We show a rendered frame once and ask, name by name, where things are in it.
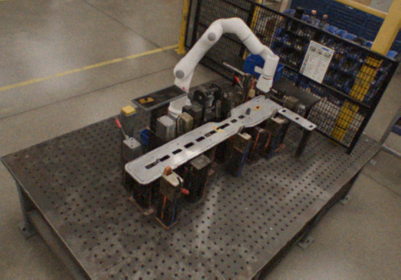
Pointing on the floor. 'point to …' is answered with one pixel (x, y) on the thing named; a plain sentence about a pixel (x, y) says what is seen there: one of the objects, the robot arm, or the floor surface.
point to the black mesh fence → (293, 65)
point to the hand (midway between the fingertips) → (261, 94)
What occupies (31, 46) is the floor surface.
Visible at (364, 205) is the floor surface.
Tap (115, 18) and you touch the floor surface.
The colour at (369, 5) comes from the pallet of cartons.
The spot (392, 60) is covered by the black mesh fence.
